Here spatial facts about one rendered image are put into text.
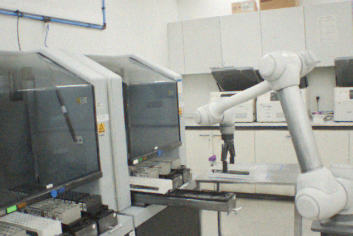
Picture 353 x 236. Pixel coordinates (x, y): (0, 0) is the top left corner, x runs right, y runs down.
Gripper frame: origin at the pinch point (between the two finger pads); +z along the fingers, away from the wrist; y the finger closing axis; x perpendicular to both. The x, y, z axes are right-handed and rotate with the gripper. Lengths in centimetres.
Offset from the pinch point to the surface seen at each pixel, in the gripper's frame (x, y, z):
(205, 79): 131, 249, -53
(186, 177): 32.0, 4.9, 10.0
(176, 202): 11.4, -43.8, 9.0
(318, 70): -19, 258, -58
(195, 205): 0.9, -43.2, 9.6
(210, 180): 7.1, -11.5, 5.6
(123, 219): 29, -65, 14
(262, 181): -23.0, -6.9, 5.4
